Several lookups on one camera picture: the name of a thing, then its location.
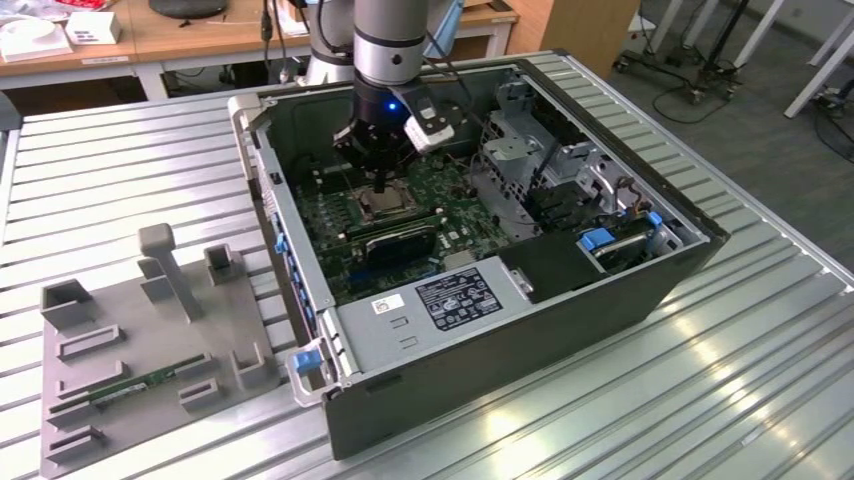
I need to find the white printed box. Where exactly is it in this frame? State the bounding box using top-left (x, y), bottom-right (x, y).
top-left (64, 10), bottom-right (124, 47)

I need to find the blue disk carrier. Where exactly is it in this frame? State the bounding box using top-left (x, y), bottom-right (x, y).
top-left (573, 227), bottom-right (653, 275)

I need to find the wooden desk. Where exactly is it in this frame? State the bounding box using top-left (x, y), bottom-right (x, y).
top-left (0, 0), bottom-right (523, 96)

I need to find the white foam box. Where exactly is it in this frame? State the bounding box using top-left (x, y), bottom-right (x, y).
top-left (0, 18), bottom-right (76, 64)

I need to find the green RAM stick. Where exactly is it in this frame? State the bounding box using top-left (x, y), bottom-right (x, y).
top-left (343, 221), bottom-right (439, 240)
top-left (84, 367), bottom-right (186, 407)

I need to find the grey parts rack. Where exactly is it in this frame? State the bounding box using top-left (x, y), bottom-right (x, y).
top-left (37, 222), bottom-right (286, 479)

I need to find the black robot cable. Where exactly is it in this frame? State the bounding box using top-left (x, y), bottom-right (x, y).
top-left (260, 0), bottom-right (290, 84)

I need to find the green motherboard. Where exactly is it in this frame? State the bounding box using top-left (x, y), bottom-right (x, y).
top-left (292, 149), bottom-right (519, 304)

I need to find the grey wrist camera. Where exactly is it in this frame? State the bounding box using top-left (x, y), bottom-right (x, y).
top-left (403, 97), bottom-right (459, 152)

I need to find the black PC case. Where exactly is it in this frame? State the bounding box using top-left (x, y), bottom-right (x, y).
top-left (224, 47), bottom-right (730, 462)

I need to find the black round base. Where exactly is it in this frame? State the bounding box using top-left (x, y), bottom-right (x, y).
top-left (146, 0), bottom-right (226, 18)

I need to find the black wheeled stand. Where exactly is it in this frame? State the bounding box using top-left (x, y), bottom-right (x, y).
top-left (611, 0), bottom-right (754, 107)

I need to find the metal drive cage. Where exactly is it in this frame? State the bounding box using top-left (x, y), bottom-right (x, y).
top-left (476, 74), bottom-right (619, 234)

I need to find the white table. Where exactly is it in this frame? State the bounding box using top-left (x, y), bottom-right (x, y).
top-left (780, 0), bottom-right (854, 120)

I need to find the grey power supply unit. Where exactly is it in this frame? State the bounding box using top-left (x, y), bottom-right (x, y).
top-left (331, 257), bottom-right (536, 377)

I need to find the CPU socket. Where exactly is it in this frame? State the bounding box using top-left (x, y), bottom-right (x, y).
top-left (349, 179), bottom-right (421, 225)

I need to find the metal socket cover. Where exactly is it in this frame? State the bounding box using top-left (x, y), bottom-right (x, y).
top-left (352, 180), bottom-right (420, 224)

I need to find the wooden cabinet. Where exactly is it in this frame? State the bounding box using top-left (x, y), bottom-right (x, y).
top-left (539, 0), bottom-right (641, 80)

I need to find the blue case latch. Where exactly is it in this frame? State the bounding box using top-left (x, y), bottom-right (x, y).
top-left (290, 351), bottom-right (324, 376)

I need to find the black plastic shroud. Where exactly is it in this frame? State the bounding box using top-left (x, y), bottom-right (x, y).
top-left (496, 233), bottom-right (609, 305)

